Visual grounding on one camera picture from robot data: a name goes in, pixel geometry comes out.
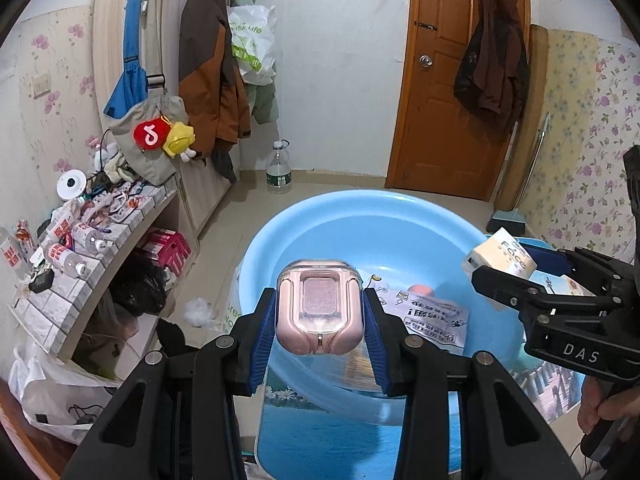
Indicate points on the person's right hand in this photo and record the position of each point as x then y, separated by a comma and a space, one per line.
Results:
605, 405

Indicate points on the black plastic bag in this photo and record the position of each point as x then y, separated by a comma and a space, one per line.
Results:
137, 285

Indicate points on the small black object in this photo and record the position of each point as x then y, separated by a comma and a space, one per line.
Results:
40, 280

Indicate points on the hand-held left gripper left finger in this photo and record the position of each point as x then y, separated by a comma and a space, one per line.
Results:
262, 350

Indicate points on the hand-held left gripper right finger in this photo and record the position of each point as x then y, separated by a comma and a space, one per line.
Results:
377, 355

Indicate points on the pink earbud case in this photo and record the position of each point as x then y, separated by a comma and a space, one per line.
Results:
320, 305

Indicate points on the white yellow tissue box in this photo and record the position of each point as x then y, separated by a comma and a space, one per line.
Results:
500, 257

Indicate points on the white tiled shelf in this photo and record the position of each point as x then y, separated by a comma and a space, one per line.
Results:
60, 307

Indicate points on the blue hanging bag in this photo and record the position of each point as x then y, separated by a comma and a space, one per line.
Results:
132, 60

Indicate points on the printed plastic packet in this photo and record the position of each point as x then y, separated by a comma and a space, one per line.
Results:
432, 317

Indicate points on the row of red label bottles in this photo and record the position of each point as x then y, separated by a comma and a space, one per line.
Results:
80, 230

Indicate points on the beige shoulder bag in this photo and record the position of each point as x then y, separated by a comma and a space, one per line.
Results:
150, 160

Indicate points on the black door latch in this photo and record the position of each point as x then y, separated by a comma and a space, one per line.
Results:
426, 25

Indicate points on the silver door knob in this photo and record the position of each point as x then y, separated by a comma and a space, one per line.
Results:
425, 61

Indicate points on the red plastic crate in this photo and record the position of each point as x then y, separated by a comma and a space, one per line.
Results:
167, 252

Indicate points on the white green plastic bag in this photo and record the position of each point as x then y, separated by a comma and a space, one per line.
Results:
252, 40

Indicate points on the white round device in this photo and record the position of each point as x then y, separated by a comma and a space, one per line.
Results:
70, 185

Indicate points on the yellow plush toy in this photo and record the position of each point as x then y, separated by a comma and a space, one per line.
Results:
177, 140

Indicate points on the pale green hanging garment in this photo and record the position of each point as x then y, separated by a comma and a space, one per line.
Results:
262, 102

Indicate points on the white wall socket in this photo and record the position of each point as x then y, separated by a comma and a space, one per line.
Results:
40, 85

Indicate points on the brown orange hanging jacket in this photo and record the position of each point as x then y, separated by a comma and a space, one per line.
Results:
210, 60

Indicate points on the dark brown hanging coat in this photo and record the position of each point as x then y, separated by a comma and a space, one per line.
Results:
492, 70

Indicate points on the brown wooden door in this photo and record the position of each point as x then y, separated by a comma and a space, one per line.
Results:
440, 135

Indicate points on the large clear water bottle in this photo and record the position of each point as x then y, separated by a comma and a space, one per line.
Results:
279, 170

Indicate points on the light blue plastic basin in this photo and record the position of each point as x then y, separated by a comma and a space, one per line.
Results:
320, 230

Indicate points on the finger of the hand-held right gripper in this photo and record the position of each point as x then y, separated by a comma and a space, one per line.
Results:
505, 290
550, 260

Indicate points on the large white plastic bag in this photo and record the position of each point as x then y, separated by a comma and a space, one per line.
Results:
50, 390

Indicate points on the crumpled white tissue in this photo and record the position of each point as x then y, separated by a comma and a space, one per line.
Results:
200, 310

